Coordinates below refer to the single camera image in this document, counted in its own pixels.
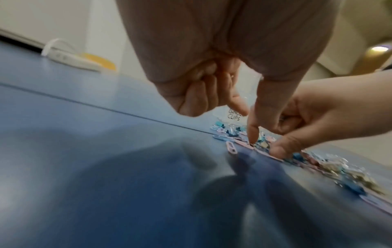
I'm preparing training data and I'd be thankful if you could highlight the large yellow chair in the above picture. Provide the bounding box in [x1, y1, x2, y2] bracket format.
[75, 52, 117, 71]

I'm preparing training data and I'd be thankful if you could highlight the white power strip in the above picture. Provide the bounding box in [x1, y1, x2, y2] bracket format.
[41, 38, 77, 57]
[50, 49, 102, 72]

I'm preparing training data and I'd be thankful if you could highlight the round ceiling light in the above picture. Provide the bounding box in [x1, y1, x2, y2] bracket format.
[367, 44, 392, 54]

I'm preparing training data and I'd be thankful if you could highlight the clear two-compartment plastic box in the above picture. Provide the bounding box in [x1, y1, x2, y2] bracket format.
[214, 61, 264, 128]

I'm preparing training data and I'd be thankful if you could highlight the person's right hand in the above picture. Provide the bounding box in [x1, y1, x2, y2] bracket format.
[269, 70, 392, 159]

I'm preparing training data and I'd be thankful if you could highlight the pile of paper clips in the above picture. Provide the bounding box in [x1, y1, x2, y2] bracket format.
[210, 121, 392, 216]

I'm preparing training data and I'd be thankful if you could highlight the person's left hand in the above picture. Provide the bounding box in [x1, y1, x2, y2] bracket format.
[115, 0, 339, 148]

